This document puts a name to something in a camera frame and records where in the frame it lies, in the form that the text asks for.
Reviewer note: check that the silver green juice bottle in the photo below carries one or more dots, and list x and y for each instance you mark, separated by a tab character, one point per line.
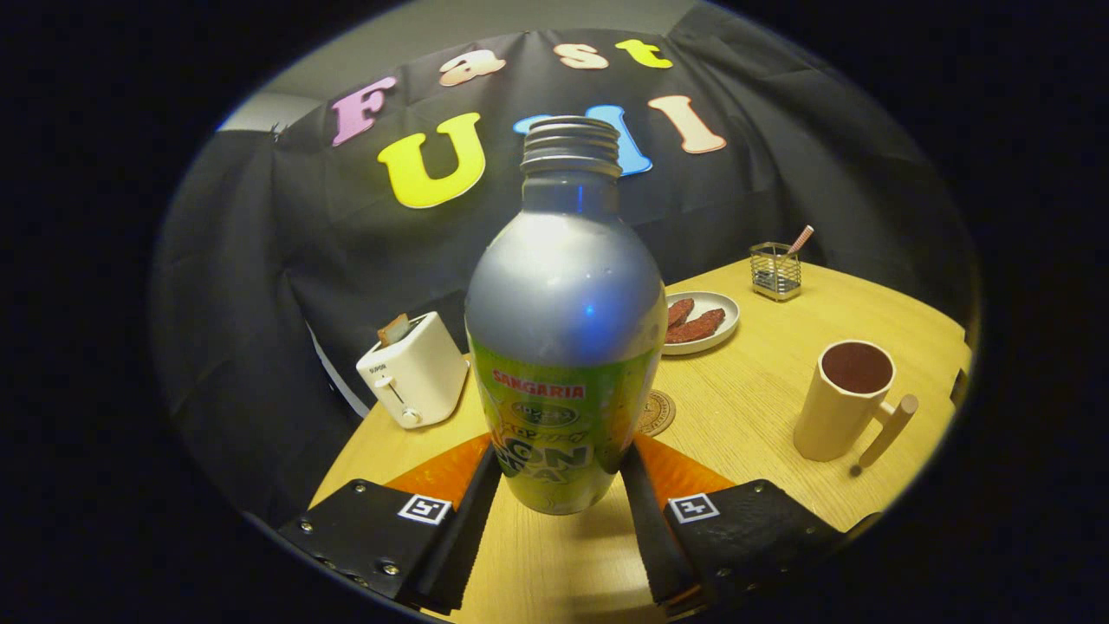
563	295

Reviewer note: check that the toast slice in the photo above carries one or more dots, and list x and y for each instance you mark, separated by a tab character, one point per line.
394	331

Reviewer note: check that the white round plate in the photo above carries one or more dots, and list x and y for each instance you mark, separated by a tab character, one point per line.
723	308

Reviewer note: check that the white toaster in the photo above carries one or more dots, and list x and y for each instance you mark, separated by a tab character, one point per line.
424	373

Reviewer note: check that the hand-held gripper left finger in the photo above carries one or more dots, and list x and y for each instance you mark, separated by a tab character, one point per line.
463	537

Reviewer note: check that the red sausage piece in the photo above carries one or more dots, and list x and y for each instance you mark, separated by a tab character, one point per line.
680	312
697	328

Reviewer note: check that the wooden table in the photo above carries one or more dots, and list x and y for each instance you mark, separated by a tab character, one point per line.
762	390

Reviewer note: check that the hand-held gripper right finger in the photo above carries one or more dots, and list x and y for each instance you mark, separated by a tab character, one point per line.
650	537

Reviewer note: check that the round wooden coaster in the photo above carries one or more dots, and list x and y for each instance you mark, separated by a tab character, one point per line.
660	414

